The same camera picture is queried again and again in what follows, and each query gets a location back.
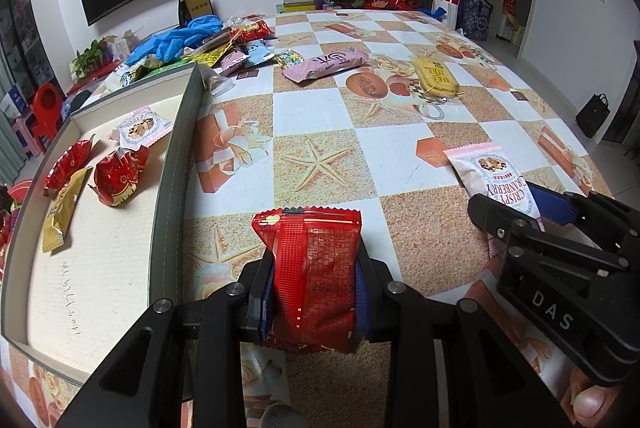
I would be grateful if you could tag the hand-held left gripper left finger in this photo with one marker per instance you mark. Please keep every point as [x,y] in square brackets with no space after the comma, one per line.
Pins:
[255,308]

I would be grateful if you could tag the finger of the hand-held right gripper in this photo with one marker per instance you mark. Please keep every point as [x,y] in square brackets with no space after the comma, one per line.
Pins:
[550,204]
[492,213]

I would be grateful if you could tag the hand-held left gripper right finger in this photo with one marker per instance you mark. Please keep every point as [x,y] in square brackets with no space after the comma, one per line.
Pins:
[372,303]

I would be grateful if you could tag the white pink-edged cranberry packet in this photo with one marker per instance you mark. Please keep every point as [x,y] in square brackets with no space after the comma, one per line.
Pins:
[142,127]
[492,178]

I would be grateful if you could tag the red squared-pattern snack packet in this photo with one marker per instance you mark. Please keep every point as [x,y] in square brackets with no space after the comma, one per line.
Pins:
[312,278]

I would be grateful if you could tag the grey box with beige lining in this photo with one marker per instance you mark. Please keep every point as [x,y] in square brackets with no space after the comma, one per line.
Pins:
[115,258]

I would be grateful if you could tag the red snack packet white trim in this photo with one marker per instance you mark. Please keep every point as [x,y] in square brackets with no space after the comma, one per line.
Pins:
[120,174]

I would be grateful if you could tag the gold snack packet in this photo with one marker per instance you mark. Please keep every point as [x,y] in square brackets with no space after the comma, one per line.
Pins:
[62,218]

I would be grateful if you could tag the small red snack packet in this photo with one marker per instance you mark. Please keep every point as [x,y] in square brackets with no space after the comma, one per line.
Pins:
[67,162]

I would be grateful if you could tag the person's right hand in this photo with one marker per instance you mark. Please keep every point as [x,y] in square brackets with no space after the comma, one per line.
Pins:
[595,405]

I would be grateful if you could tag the black paper bag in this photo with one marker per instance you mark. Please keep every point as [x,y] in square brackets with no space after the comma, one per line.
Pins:
[594,115]

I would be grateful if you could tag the yellow biscuit pack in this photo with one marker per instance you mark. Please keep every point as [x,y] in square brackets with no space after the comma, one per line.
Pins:
[435,77]

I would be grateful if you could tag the red white carton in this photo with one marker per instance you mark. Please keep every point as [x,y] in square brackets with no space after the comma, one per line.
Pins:
[511,20]

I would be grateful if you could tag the dark blue patterned bag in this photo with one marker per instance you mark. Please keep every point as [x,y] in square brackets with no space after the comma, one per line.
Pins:
[475,17]

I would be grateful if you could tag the blue plastic bag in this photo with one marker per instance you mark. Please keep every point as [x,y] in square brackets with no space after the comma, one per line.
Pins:
[439,13]

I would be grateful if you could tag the white paper bag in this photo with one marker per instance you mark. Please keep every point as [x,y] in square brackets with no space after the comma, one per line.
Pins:
[445,10]

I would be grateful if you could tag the long pink snack packet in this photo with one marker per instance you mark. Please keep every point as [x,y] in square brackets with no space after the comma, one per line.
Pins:
[325,65]

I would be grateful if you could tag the clear wrapped snack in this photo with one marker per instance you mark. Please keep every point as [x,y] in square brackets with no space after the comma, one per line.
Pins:
[218,83]

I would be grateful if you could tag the small pink snack packet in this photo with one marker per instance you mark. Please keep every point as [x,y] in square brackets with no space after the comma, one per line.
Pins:
[232,61]

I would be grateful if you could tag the small colourful snack packet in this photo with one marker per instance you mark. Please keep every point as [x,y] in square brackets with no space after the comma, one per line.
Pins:
[290,57]

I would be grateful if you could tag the light blue snack packet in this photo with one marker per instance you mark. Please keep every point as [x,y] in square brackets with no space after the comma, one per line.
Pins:
[259,53]

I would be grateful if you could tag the yellow flat snack packet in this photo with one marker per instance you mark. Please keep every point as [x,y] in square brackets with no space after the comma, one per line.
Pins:
[210,56]

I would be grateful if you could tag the white green snack packet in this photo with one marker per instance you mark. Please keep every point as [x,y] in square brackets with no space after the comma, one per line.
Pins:
[122,77]

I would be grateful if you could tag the red gift bag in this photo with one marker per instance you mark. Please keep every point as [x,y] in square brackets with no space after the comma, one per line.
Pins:
[12,195]

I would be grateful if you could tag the red gold-print snack packet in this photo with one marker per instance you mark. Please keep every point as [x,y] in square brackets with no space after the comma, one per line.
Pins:
[252,32]

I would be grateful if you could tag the blue rubber gloves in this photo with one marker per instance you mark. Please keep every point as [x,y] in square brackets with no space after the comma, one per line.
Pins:
[175,40]

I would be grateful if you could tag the yellow tin box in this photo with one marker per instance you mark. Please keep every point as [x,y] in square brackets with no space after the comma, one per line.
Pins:
[300,5]

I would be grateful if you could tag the pink plastic stool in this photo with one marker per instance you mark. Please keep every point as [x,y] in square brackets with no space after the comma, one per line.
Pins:
[29,135]

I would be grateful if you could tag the red plastic stool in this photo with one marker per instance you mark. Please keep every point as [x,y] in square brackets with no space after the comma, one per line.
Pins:
[47,112]

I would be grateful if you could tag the small white boxes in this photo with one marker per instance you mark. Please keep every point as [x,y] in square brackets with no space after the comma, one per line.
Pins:
[125,43]

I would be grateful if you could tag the small leafy plant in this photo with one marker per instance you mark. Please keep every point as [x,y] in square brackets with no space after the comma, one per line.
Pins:
[92,57]

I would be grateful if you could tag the yellow paper bag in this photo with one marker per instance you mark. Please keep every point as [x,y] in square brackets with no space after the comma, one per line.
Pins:
[196,7]

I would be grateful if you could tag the blue white box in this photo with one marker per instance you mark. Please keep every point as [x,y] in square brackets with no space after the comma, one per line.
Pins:
[12,103]

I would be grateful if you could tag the glass cabinet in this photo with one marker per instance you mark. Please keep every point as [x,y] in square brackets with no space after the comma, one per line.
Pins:
[22,32]

